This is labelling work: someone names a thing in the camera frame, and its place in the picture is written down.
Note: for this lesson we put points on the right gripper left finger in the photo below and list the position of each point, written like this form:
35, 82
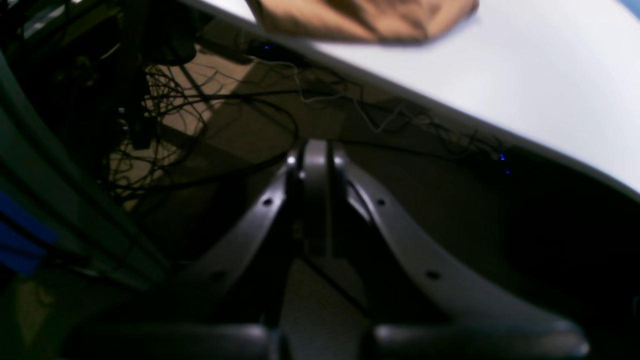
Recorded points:
243, 275

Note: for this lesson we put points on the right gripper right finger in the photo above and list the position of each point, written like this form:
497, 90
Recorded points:
425, 303

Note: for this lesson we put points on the brown T-shirt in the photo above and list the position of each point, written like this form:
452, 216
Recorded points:
362, 21

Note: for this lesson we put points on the black power strip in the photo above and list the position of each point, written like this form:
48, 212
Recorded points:
486, 165

